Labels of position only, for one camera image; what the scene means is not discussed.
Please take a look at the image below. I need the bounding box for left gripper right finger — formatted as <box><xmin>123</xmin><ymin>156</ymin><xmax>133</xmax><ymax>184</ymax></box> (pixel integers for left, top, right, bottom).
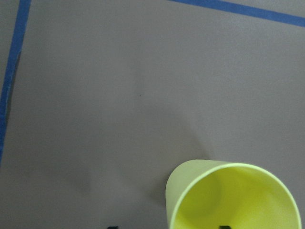
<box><xmin>219</xmin><ymin>225</ymin><xmax>231</xmax><ymax>229</ymax></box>

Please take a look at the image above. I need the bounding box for yellow plastic cup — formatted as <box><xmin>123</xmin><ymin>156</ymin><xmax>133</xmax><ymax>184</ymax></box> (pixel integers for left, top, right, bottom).
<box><xmin>165</xmin><ymin>160</ymin><xmax>302</xmax><ymax>229</ymax></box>

